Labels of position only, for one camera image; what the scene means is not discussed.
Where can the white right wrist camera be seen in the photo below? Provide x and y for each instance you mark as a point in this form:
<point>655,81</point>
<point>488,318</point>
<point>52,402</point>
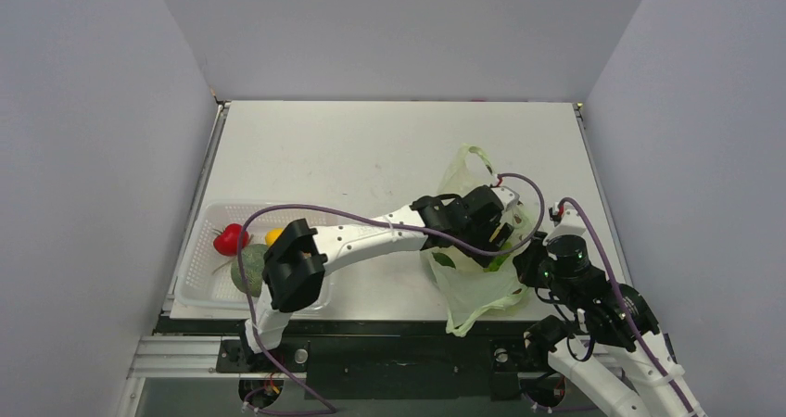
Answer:
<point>565,221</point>

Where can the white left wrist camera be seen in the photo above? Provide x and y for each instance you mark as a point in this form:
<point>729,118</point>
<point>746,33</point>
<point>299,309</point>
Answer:
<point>508,197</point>

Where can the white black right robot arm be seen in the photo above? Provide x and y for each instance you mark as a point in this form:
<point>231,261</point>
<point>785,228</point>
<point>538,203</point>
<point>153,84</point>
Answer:
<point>612,348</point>

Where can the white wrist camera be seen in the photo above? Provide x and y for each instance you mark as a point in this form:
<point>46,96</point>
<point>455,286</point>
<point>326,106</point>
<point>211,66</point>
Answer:
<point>565,221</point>
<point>508,197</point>

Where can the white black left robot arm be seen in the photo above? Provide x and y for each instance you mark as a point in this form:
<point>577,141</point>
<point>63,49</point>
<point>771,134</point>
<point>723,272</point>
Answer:
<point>298,261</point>

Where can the yellow fake lemon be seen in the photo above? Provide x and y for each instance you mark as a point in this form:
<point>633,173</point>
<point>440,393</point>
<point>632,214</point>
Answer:
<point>271,236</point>

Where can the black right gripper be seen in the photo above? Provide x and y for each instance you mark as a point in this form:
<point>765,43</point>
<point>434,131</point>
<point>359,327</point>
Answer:
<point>531,264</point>

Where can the yellow fake mango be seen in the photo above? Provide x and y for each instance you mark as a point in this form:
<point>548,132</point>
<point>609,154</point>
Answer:
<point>500,236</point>

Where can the pale green plastic bag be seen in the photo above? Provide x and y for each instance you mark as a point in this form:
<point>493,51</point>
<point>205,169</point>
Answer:
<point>469,290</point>

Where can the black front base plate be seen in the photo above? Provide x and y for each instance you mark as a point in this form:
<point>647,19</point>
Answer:
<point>417,360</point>

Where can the green fake melon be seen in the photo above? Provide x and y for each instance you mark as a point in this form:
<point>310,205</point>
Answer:
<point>253,263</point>

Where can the red fake tomato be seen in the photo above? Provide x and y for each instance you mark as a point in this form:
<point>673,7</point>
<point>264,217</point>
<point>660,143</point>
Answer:
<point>227,239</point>

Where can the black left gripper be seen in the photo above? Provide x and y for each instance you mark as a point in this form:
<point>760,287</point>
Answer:
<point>500,236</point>

